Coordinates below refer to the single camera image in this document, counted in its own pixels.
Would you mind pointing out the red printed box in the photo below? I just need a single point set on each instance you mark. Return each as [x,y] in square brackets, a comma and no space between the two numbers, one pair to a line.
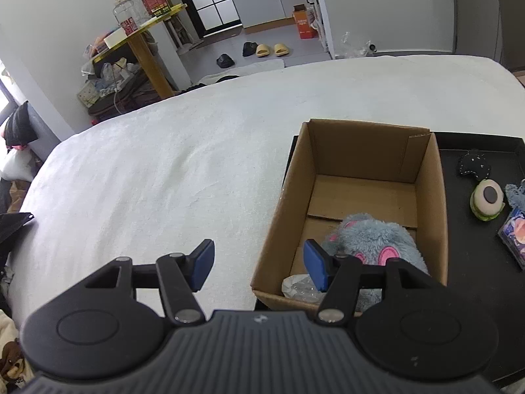
[156,7]

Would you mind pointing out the black pillow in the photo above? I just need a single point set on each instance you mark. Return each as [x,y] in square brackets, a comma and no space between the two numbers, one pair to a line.
[18,131]

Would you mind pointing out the clear plastic bag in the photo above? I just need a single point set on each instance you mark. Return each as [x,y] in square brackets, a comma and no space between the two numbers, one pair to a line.
[300,287]

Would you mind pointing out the grey pink plush toy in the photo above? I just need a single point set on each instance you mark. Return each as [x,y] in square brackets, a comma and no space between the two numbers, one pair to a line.
[372,241]

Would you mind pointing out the clear glass jar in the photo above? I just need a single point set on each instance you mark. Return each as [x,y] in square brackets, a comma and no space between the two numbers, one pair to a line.
[126,16]

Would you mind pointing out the colourful soft pouch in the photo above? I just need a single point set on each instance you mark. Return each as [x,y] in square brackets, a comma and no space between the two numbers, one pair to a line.
[512,233]

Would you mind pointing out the black slipper near beige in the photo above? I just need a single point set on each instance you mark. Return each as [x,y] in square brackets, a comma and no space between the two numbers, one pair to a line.
[249,49]

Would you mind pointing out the black stitched plush toy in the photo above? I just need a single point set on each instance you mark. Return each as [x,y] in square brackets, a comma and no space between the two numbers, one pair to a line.
[474,164]

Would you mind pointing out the black slipper far left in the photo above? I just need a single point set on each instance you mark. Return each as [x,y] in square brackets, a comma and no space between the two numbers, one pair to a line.
[224,61]

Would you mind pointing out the right beige slipper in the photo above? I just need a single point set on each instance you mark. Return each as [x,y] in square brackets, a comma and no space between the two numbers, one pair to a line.
[281,50]

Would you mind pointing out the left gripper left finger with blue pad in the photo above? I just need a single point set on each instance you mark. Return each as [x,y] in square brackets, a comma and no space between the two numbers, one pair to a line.
[117,318]

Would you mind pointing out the orange cardboard box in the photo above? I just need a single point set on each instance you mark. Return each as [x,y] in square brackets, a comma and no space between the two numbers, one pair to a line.
[304,19]

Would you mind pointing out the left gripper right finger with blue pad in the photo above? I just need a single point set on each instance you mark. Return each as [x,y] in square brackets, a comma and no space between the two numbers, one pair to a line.
[402,319]

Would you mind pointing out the burger plush toy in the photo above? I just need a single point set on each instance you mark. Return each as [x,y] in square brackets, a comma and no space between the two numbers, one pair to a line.
[487,200]

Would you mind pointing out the left beige slipper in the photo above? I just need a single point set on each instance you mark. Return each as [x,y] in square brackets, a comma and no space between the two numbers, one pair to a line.
[262,51]

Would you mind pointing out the white bed blanket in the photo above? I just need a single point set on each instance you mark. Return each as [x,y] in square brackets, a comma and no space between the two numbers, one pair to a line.
[210,164]

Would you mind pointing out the brown cardboard box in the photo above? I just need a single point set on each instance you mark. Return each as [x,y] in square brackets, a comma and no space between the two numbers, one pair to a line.
[338,168]

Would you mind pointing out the white foam block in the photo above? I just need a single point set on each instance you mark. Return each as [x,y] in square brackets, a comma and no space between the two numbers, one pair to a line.
[115,38]

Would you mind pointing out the black tray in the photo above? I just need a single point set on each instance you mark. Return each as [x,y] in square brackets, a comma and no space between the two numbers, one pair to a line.
[480,266]

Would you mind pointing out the blue grey knitted toy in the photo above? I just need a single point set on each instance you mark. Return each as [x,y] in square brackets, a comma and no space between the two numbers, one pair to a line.
[515,195]

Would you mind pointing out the yellow round side table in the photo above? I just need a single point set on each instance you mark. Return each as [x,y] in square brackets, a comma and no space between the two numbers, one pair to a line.
[143,54]

